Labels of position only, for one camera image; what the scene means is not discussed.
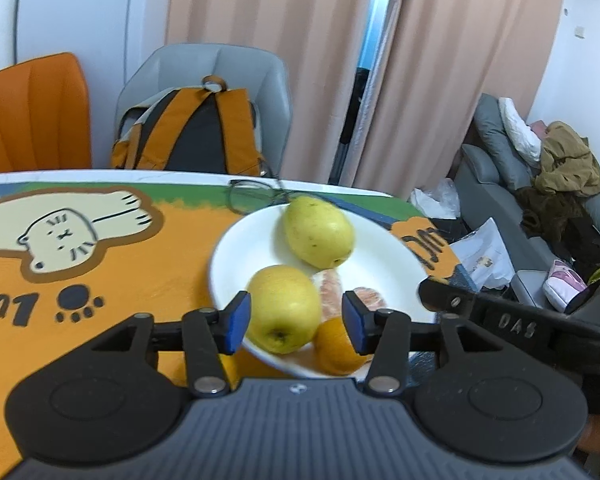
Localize large orange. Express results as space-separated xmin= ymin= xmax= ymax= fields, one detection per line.
xmin=313 ymin=317 xmax=376 ymax=376

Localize pink and white pouch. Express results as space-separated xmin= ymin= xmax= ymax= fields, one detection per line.
xmin=543 ymin=259 xmax=589 ymax=312

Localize white plate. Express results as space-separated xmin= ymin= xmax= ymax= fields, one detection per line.
xmin=209 ymin=203 xmax=439 ymax=380

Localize white plastic bag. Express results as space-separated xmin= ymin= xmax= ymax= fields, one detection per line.
xmin=449 ymin=217 xmax=519 ymax=289
xmin=411 ymin=178 xmax=462 ymax=219

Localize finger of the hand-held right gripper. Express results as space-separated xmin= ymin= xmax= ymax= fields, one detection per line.
xmin=419 ymin=278 xmax=476 ymax=323

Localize grey sofa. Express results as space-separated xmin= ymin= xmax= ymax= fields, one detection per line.
xmin=452 ymin=93 xmax=600 ymax=313

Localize beige curtain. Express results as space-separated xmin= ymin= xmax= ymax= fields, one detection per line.
xmin=164 ymin=0 xmax=382 ymax=197
xmin=352 ymin=0 xmax=569 ymax=200

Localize olive jacket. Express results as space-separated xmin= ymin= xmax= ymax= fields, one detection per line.
xmin=534 ymin=120 xmax=600 ymax=197

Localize orange chair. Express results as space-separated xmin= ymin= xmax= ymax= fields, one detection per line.
xmin=0 ymin=52 xmax=92 ymax=174

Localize orange and grey backpack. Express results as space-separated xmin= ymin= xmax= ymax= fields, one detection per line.
xmin=110 ymin=75 xmax=268 ymax=178

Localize colourful cartoon table mat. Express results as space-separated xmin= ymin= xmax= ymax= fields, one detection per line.
xmin=0 ymin=182 xmax=479 ymax=480

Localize dark clothes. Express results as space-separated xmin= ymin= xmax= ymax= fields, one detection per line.
xmin=516 ymin=187 xmax=600 ymax=282

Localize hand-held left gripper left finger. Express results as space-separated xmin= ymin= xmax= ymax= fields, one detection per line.
xmin=87 ymin=291 xmax=252 ymax=397

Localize round yellow pear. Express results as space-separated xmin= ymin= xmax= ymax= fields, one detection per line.
xmin=246 ymin=265 xmax=322 ymax=355

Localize white pillow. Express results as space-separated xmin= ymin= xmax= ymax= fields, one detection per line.
xmin=498 ymin=97 xmax=544 ymax=164

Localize eyeglasses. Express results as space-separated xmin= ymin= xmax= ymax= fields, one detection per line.
xmin=228 ymin=178 xmax=292 ymax=214

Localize grey chair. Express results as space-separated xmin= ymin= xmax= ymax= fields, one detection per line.
xmin=114 ymin=44 xmax=294 ymax=182

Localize oval yellow pear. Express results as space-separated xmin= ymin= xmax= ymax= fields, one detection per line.
xmin=284 ymin=196 xmax=355 ymax=269

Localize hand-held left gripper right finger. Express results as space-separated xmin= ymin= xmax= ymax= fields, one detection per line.
xmin=342 ymin=291 xmax=501 ymax=396

